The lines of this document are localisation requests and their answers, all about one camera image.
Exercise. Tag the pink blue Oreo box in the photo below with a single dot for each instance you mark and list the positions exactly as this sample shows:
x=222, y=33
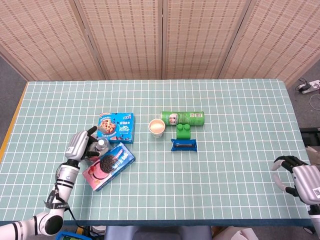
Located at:
x=110, y=165

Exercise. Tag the black power adapter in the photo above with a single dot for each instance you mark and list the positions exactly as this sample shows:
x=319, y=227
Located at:
x=303, y=88

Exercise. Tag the black floor object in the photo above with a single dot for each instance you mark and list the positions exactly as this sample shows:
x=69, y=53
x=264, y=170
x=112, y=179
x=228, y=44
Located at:
x=310, y=136

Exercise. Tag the clear object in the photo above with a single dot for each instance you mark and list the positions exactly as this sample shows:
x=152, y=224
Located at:
x=101, y=142

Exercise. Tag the blue chocolate chip cookie box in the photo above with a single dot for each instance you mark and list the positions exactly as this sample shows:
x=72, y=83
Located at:
x=120, y=127

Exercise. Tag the green grid tablecloth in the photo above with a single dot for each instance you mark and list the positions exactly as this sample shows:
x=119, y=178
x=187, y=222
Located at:
x=200, y=180

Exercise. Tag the blue grey chair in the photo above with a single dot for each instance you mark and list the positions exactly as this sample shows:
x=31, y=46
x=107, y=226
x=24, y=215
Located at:
x=155, y=233

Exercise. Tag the clear plastic bottle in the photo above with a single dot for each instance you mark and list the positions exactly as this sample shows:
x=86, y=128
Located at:
x=107, y=147

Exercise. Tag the blue plastic bin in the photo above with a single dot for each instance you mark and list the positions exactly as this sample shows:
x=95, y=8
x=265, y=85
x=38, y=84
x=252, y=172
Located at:
x=68, y=237

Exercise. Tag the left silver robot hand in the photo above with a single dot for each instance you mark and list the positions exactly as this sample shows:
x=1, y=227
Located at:
x=77, y=146

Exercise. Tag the white power strip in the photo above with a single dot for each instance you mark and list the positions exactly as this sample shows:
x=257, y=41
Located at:
x=314, y=86

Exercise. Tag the small white device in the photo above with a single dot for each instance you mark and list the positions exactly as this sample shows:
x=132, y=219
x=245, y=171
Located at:
x=98, y=230

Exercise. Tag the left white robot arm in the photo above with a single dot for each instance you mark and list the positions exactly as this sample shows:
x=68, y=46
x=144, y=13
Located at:
x=65, y=177

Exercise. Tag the green toy building block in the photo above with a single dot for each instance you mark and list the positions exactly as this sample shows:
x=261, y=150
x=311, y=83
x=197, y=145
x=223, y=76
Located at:
x=183, y=132

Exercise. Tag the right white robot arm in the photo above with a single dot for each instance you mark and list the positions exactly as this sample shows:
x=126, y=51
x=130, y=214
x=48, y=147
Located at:
x=315, y=217

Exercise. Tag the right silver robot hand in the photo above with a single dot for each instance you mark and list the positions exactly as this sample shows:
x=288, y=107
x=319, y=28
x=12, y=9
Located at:
x=307, y=180

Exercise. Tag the green chips can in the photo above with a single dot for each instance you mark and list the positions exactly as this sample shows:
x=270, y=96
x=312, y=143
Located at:
x=185, y=117

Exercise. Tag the blue Oreo snack pack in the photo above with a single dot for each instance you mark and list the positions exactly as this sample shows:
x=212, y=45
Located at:
x=183, y=145

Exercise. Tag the brown cardboard box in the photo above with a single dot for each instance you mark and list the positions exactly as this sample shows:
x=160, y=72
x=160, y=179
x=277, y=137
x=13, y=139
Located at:
x=237, y=235

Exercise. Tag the woven bamboo screen panel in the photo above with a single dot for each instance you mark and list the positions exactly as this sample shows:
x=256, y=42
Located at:
x=45, y=42
x=125, y=37
x=200, y=37
x=280, y=42

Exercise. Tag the white paper cup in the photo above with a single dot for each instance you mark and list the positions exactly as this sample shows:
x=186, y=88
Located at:
x=157, y=126

